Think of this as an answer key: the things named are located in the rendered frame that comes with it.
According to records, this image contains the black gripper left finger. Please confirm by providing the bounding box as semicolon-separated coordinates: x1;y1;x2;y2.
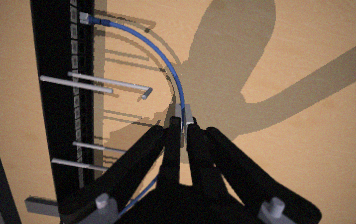
58;104;182;224

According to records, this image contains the dark grey rack with cable rings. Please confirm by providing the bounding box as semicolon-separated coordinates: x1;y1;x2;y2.
0;0;153;224

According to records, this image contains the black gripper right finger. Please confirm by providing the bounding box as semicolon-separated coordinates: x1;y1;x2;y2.
184;104;322;224

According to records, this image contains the blue cable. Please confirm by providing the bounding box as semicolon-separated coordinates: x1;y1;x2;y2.
101;19;185;216

